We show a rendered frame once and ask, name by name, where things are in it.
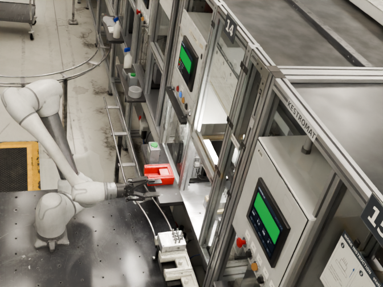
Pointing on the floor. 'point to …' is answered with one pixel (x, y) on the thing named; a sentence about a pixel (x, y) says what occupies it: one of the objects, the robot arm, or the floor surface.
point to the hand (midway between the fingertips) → (155, 188)
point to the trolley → (19, 13)
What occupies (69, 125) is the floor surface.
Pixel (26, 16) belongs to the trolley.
